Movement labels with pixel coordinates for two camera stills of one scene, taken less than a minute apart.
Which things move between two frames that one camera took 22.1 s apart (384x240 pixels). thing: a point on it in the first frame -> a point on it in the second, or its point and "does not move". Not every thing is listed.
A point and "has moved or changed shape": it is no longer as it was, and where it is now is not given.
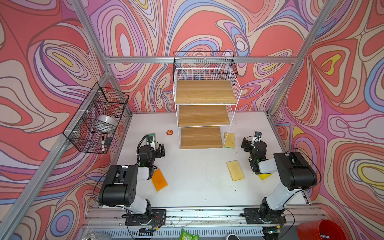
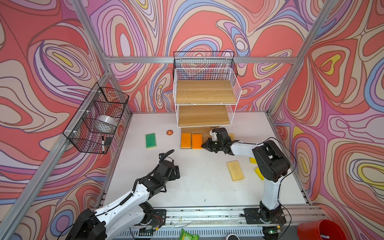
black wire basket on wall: [93, 128] does not move
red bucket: [322, 229] does not move
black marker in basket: [103, 144] does not move
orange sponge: [158, 180] has moved or changed shape
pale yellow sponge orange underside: [235, 170] does not move
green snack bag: [184, 235] does not move
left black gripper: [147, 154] -> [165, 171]
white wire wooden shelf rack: [205, 100] does not move
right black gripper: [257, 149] -> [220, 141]
